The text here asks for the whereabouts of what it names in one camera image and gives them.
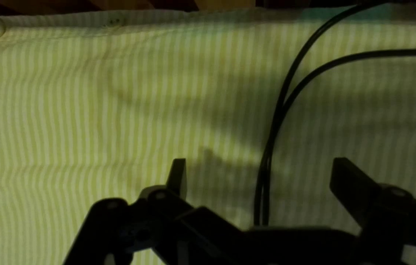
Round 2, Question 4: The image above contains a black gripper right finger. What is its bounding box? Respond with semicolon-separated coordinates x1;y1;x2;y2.
329;156;416;265

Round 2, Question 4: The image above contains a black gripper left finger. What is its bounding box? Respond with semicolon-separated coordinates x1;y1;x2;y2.
62;158;249;265

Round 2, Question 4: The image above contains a thin black cable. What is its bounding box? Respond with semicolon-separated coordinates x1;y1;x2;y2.
252;0;416;227

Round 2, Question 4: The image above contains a yellow striped blanket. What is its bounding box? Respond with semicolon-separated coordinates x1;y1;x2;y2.
0;4;416;265

